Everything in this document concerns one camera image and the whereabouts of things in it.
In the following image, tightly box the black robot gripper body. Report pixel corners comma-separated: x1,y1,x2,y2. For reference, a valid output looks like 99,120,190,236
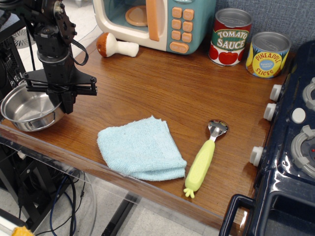
22,50,97,95

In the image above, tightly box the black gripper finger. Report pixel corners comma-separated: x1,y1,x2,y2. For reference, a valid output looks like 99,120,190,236
60,94,76,114
46,92,62,107

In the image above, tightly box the silver metal pot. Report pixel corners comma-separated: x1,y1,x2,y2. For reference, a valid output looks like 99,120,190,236
0,83,64,132

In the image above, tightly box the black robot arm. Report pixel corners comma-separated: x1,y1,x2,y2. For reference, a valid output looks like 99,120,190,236
0,0,97,114

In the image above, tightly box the black computer tower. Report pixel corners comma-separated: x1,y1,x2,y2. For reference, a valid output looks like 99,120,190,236
0,36,25,100

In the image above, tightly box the plush toy mushroom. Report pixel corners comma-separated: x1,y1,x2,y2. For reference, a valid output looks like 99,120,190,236
96,32,139,58

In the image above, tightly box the light blue folded cloth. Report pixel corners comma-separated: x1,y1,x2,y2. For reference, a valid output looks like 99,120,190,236
97,116,187,181

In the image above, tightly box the black table leg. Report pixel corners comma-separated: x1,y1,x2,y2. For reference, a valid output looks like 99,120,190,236
101,200,134,236

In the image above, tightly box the teal toy microwave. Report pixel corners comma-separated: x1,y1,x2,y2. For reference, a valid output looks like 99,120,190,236
93,0,216,55

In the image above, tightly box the tomato sauce toy can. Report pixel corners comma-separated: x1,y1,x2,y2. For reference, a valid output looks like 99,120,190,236
209,8,253,66

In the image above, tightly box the pineapple slices toy can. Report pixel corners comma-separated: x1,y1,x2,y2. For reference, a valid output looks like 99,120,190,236
246,31,291,79

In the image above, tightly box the dark blue toy stove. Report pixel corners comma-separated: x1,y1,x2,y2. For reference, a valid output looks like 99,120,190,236
220,41,315,236

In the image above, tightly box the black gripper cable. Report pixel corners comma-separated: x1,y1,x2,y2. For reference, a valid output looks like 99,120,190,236
70,39,89,66

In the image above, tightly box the blue floor cable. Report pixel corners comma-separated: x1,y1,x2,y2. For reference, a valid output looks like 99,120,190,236
49,172,77,236

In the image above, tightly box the spoon with yellow handle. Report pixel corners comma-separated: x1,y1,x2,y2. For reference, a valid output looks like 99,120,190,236
183,120,228,199

